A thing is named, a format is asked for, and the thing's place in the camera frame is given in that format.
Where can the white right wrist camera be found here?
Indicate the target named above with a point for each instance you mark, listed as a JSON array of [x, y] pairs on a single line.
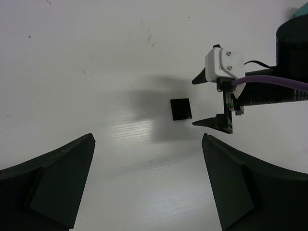
[[227, 62]]

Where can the black lego brick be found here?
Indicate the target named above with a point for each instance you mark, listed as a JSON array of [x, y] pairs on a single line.
[[181, 109]]

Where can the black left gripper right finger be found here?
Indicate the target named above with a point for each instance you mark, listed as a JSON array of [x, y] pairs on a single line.
[[253, 195]]

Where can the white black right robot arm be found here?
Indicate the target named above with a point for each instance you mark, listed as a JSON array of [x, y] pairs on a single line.
[[291, 56]]

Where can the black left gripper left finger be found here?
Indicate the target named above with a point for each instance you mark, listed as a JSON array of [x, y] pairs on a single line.
[[44, 193]]

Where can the teal divided round container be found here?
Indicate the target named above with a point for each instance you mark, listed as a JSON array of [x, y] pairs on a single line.
[[303, 10]]

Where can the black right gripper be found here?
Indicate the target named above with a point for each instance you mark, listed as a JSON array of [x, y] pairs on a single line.
[[264, 87]]

